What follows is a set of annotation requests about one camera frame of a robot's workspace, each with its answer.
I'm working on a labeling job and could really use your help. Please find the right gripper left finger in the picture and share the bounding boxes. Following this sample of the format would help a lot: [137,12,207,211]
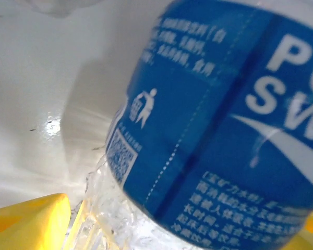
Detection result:
[0,192,71,250]

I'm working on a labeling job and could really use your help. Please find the blue Pocari Sweat bottle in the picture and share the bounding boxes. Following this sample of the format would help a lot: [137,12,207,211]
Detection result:
[85,0,313,250]

